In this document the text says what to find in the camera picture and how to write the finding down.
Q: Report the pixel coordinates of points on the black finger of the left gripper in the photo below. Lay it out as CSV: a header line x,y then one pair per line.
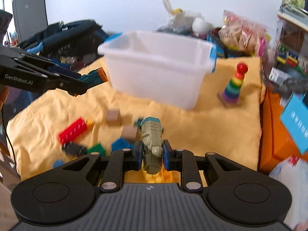
x,y
44,63
41,81

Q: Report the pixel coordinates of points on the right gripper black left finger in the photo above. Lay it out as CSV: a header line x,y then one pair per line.
x,y
117,164

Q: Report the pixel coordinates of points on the small blue duplo brick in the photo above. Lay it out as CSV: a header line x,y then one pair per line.
x,y
58,163

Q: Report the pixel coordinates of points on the blue card box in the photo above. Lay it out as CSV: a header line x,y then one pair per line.
x,y
294,118

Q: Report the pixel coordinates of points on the white plastic storage bin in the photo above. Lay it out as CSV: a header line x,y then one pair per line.
x,y
167,68

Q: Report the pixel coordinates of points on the green duplo brick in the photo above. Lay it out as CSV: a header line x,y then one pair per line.
x,y
97,148

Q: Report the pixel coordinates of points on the small yellow duplo piece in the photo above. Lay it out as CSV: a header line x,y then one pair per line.
x,y
89,124

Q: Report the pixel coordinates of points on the dark blue bag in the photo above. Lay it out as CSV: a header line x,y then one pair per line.
x,y
73,45

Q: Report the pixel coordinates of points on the baby wipes pack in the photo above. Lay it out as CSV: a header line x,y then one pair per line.
x,y
292,172

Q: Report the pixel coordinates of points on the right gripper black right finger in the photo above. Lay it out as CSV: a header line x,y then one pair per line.
x,y
184,162

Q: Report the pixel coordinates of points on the teal toy car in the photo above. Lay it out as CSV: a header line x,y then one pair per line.
x,y
94,78

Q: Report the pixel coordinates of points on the orange cardboard box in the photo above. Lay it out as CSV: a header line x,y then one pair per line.
x,y
276,144

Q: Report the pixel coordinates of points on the yellow quilted blanket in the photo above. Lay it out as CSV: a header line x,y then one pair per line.
x,y
232,131

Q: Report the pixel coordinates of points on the dark blue block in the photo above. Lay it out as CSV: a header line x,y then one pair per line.
x,y
120,144

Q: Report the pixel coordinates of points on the rainbow ring stacking toy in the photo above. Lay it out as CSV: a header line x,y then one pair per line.
x,y
231,94

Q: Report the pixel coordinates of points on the wooden cube block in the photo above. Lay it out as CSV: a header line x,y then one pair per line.
x,y
113,117
130,133

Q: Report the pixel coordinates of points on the white plastic bag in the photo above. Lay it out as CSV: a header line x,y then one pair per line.
x,y
185,22

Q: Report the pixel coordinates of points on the bag of wooden pieces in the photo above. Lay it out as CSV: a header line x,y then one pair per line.
x,y
241,34

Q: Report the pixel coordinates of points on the long red duplo brick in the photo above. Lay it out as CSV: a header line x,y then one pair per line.
x,y
73,131

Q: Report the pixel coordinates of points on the black toy car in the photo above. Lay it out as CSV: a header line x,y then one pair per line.
x,y
73,149

